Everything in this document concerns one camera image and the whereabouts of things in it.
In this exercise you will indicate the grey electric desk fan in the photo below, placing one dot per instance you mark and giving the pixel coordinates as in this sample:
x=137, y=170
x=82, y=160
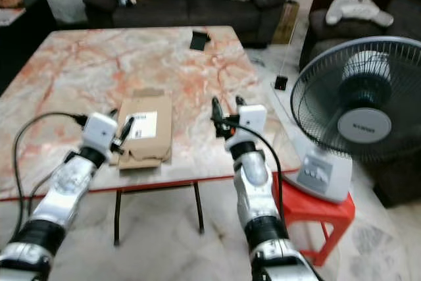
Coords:
x=365, y=125

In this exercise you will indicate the dark grey sofa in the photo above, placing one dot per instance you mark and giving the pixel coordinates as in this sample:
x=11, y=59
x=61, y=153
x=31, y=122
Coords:
x=184, y=8

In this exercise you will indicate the small black flat pouch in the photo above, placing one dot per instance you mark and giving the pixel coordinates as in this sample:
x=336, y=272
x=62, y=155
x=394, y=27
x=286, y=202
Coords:
x=200, y=39

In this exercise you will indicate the dark grey armchair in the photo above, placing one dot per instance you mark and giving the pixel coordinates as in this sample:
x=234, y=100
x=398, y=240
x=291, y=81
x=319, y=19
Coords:
x=322, y=41

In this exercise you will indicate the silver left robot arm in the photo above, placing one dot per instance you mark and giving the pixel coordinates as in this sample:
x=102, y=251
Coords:
x=62, y=189

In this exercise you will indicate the long white plush toy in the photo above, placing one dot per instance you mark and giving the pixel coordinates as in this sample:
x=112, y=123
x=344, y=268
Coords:
x=355, y=10

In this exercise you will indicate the red plastic stool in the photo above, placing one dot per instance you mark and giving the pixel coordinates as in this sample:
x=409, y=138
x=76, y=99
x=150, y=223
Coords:
x=316, y=212

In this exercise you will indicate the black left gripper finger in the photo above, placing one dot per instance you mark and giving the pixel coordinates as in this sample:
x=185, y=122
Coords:
x=126, y=129

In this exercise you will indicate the brown cardboard box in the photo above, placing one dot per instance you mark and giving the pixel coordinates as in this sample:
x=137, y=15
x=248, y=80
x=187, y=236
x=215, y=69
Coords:
x=286, y=21

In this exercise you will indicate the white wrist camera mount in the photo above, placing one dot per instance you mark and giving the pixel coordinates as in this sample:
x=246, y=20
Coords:
x=253, y=118
x=99, y=129

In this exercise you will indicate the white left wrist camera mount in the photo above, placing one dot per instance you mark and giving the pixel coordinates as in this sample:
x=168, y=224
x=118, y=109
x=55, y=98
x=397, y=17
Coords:
x=99, y=129

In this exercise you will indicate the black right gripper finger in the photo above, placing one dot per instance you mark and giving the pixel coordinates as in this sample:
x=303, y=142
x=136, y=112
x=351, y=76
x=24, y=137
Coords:
x=239, y=103
x=216, y=110

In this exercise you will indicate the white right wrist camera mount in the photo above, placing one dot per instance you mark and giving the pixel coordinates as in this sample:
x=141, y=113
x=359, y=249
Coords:
x=253, y=118

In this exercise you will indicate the marble pattern folding table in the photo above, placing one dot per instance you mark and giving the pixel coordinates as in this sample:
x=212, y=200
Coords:
x=79, y=64

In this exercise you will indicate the low black cabinet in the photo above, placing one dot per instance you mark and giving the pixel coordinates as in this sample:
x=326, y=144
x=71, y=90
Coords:
x=26, y=44

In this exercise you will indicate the white paper sheet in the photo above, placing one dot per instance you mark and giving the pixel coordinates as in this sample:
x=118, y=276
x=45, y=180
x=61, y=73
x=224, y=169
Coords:
x=10, y=16

